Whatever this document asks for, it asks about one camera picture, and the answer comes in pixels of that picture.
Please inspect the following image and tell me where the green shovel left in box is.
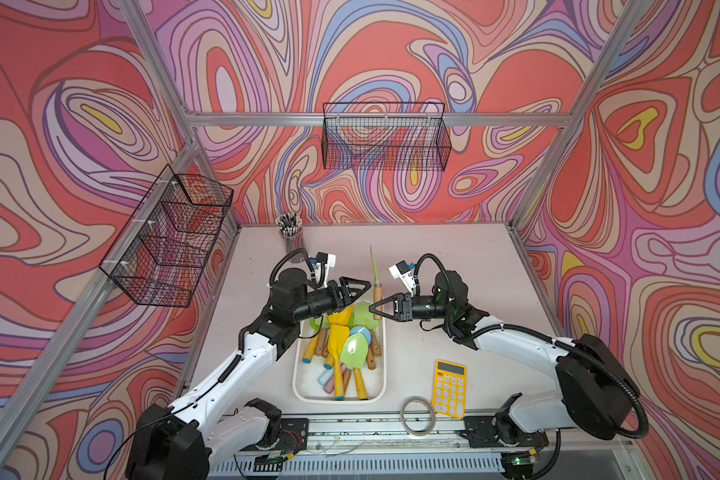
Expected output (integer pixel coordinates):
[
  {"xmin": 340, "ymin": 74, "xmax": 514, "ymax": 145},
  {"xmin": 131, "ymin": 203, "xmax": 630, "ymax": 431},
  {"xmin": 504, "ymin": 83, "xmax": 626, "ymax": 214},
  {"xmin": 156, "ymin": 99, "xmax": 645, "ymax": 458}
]
[{"xmin": 302, "ymin": 315, "xmax": 330, "ymax": 364}]

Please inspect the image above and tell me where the clear cup of pens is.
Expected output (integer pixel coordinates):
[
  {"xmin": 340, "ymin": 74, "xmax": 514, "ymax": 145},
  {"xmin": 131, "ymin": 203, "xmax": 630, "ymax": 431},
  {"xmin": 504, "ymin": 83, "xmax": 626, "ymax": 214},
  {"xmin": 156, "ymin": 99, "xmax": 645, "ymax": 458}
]
[{"xmin": 275, "ymin": 213, "xmax": 305, "ymax": 263}]

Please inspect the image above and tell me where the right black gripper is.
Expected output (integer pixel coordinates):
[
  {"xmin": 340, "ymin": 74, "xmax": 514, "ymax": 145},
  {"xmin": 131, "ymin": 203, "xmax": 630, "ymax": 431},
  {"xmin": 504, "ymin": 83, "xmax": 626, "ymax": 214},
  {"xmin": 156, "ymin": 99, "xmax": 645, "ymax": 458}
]
[{"xmin": 369, "ymin": 294, "xmax": 452, "ymax": 323}]

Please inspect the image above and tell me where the grey tape ring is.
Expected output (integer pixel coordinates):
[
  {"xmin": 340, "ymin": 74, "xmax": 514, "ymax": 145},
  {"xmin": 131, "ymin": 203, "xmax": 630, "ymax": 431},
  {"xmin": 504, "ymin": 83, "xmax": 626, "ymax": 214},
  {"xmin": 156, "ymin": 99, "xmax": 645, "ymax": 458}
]
[{"xmin": 399, "ymin": 396, "xmax": 437, "ymax": 437}]

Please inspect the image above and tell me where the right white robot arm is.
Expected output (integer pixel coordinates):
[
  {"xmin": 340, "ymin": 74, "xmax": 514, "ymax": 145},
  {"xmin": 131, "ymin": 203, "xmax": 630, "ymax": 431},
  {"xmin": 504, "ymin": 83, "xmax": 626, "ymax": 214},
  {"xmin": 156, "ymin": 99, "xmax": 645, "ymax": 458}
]
[{"xmin": 369, "ymin": 270, "xmax": 650, "ymax": 443}]

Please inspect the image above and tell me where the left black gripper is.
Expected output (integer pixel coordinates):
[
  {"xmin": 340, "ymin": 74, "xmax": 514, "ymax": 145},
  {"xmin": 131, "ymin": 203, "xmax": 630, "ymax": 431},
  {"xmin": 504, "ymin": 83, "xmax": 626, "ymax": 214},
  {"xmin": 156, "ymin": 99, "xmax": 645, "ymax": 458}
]
[{"xmin": 290, "ymin": 279, "xmax": 370, "ymax": 326}]

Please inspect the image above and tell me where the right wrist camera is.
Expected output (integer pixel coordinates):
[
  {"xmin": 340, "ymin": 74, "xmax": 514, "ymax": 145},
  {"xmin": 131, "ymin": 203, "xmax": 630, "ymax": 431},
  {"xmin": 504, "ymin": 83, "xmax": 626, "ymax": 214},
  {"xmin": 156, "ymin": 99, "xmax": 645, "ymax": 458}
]
[{"xmin": 389, "ymin": 261, "xmax": 417, "ymax": 295}]

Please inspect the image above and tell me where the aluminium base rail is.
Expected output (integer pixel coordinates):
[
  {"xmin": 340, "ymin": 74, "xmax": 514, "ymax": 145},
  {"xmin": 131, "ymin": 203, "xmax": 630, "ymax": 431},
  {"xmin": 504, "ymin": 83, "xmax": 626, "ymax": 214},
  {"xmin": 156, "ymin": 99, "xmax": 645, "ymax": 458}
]
[{"xmin": 205, "ymin": 411, "xmax": 647, "ymax": 479}]

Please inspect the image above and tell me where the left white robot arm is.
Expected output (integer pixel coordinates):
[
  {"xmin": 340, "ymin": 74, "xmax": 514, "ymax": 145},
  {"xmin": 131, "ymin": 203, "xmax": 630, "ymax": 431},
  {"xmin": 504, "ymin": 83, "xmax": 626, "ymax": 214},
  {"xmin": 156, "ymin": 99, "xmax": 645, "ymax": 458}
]
[{"xmin": 125, "ymin": 268, "xmax": 371, "ymax": 479}]

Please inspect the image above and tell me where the yellow shovel in box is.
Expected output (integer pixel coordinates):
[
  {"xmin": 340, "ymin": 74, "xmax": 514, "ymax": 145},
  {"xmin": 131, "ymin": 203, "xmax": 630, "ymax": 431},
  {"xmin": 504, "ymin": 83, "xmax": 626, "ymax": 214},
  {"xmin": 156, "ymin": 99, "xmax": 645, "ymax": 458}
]
[{"xmin": 328, "ymin": 305, "xmax": 354, "ymax": 326}]

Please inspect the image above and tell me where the yellow plastic shovel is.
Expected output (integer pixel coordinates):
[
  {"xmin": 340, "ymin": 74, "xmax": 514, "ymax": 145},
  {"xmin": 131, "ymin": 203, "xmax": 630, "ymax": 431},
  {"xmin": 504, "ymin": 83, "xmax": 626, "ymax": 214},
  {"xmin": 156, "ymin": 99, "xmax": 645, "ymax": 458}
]
[{"xmin": 329, "ymin": 324, "xmax": 349, "ymax": 401}]

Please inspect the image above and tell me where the green shovel wooden handle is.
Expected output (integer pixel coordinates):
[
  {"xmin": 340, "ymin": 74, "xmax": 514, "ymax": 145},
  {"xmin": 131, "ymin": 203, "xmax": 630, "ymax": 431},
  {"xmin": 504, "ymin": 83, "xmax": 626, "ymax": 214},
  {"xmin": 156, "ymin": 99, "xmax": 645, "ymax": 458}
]
[
  {"xmin": 369, "ymin": 247, "xmax": 383, "ymax": 302},
  {"xmin": 340, "ymin": 333, "xmax": 369, "ymax": 401}
]

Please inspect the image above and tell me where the yellow calculator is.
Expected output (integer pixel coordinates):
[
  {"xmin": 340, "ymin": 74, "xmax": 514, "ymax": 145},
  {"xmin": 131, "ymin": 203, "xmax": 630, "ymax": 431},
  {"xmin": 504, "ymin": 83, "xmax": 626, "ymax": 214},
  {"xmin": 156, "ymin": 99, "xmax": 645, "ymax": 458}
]
[{"xmin": 431, "ymin": 359, "xmax": 468, "ymax": 419}]

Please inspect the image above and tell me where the blue shovel pink handle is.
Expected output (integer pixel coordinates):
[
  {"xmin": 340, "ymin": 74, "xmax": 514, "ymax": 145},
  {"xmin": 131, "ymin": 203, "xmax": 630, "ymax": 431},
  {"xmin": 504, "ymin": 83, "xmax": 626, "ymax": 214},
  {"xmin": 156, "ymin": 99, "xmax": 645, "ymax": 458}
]
[{"xmin": 323, "ymin": 325, "xmax": 371, "ymax": 400}]

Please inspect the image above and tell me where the white plastic storage box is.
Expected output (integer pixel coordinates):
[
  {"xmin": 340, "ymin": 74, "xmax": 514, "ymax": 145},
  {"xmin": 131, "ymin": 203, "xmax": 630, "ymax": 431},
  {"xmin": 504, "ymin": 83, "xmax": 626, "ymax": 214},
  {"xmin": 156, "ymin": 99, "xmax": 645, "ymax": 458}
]
[{"xmin": 291, "ymin": 320, "xmax": 388, "ymax": 405}]

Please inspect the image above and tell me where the black wire basket left wall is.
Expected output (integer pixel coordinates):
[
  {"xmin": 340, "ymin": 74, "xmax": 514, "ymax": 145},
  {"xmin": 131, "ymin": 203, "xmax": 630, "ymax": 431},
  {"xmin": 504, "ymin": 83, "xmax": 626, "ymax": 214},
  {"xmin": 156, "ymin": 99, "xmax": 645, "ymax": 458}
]
[{"xmin": 99, "ymin": 166, "xmax": 234, "ymax": 308}]

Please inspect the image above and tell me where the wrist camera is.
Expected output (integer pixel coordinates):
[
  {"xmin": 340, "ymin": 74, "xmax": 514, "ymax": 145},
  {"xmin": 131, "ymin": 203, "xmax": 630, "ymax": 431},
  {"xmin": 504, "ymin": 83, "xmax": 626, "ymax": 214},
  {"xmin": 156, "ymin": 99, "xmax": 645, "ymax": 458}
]
[
  {"xmin": 389, "ymin": 261, "xmax": 417, "ymax": 295},
  {"xmin": 310, "ymin": 252, "xmax": 336, "ymax": 287}
]

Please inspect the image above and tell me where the green shovel in box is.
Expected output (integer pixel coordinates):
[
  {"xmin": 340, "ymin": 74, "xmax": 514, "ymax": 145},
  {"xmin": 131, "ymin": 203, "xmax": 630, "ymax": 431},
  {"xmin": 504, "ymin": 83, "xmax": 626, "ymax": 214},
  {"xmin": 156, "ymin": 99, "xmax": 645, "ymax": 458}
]
[
  {"xmin": 302, "ymin": 315, "xmax": 330, "ymax": 364},
  {"xmin": 349, "ymin": 301, "xmax": 382, "ymax": 357}
]

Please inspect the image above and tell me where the black wire basket wall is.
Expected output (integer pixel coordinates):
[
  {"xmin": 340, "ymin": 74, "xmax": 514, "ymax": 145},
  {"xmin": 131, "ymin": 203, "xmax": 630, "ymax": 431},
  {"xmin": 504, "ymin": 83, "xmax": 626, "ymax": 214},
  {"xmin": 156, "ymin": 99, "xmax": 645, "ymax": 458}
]
[
  {"xmin": 99, "ymin": 166, "xmax": 234, "ymax": 308},
  {"xmin": 321, "ymin": 100, "xmax": 452, "ymax": 172}
]

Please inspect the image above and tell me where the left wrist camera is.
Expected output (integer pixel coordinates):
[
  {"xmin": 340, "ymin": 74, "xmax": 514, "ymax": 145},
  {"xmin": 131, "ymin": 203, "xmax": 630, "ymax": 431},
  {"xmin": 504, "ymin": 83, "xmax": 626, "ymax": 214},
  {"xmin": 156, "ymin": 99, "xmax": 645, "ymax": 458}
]
[{"xmin": 310, "ymin": 252, "xmax": 336, "ymax": 287}]

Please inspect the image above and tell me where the black wire basket back wall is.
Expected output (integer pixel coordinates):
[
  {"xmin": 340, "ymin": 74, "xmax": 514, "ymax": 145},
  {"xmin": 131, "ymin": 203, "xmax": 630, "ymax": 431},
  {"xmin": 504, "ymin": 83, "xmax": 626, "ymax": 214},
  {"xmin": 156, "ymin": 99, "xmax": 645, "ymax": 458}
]
[{"xmin": 321, "ymin": 100, "xmax": 452, "ymax": 172}]

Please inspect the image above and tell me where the green shovel right in box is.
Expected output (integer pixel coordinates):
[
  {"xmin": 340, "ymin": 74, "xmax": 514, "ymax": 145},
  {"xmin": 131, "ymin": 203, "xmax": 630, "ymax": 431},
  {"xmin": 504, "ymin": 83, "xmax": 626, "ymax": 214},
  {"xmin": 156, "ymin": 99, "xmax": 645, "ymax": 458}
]
[{"xmin": 349, "ymin": 301, "xmax": 382, "ymax": 357}]

